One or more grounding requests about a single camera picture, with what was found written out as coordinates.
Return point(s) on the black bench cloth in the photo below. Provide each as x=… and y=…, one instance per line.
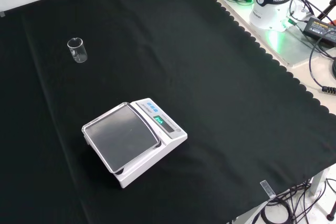
x=210, y=77

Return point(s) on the small clear glass beaker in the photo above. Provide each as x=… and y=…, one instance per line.
x=77, y=51

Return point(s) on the grey tape piece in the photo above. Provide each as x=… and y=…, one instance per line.
x=2, y=14

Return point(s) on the pale metal base plate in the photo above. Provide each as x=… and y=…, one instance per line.
x=288, y=51

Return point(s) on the black tripod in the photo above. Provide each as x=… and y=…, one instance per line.
x=326, y=9

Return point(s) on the black power adapter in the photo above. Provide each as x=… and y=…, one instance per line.
x=320, y=28

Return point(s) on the grey table leg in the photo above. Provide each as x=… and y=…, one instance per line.
x=319, y=182

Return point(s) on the white electronic balance steel pan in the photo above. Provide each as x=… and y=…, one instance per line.
x=160, y=129

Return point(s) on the clear tape strip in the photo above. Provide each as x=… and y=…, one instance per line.
x=267, y=189

